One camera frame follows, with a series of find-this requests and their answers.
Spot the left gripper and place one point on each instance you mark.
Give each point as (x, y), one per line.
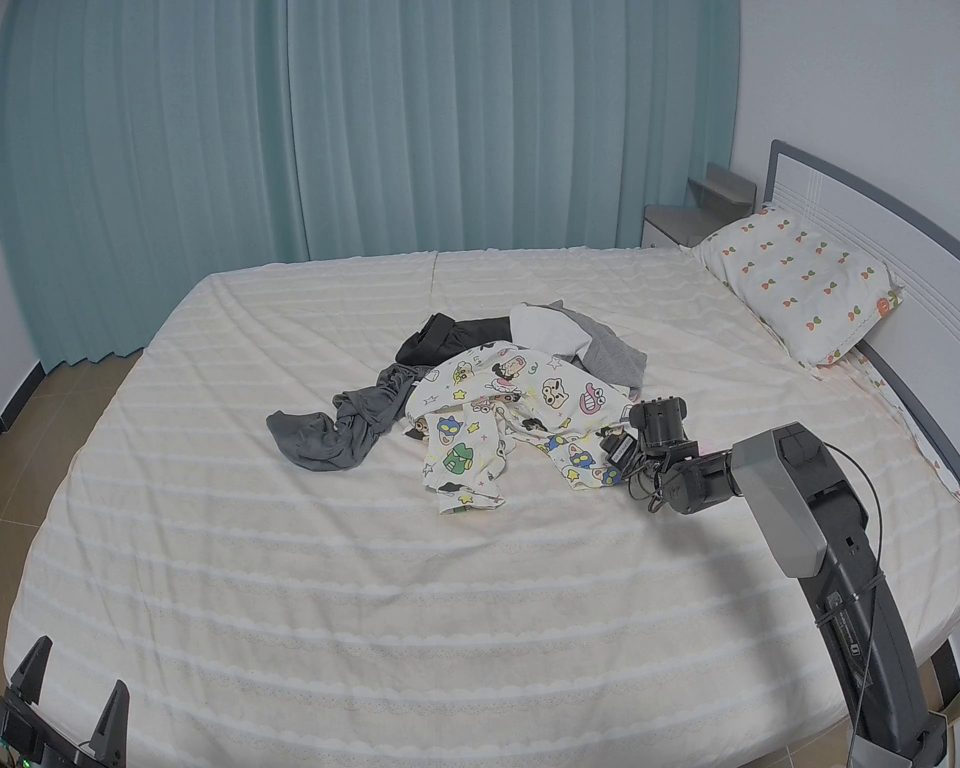
(30, 735)

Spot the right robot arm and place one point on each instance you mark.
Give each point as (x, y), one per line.
(795, 495)

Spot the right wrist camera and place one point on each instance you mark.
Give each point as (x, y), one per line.
(619, 454)

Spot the white printed pillow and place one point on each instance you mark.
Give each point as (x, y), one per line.
(802, 285)

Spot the white printed pyjama top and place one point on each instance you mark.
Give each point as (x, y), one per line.
(517, 397)

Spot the grey bedside table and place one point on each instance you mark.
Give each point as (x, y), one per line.
(675, 221)

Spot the black garment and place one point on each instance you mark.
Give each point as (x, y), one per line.
(450, 337)

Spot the dark grey garment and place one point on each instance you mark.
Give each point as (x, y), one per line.
(322, 442)

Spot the white and grey garment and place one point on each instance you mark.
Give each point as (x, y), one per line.
(600, 352)

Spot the bed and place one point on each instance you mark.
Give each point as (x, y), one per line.
(300, 600)

